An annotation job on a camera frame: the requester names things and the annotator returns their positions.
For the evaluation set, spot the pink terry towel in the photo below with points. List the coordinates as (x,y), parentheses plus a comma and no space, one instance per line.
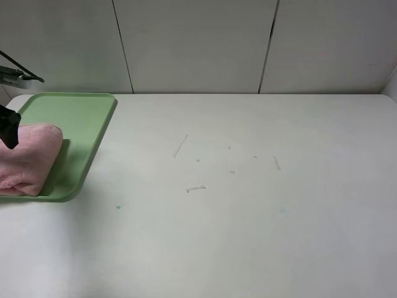
(25,168)

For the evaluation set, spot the green plastic tray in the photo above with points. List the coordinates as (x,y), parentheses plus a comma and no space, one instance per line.
(83,118)

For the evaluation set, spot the curled white tag strip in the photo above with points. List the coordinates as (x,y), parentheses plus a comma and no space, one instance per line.
(195,188)

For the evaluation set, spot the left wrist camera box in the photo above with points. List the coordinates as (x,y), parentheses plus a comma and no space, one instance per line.
(14,78)

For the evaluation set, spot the white plastic tag strip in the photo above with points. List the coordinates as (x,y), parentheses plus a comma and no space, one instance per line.
(180,146)

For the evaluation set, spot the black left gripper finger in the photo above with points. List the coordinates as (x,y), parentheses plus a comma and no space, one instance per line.
(9,124)

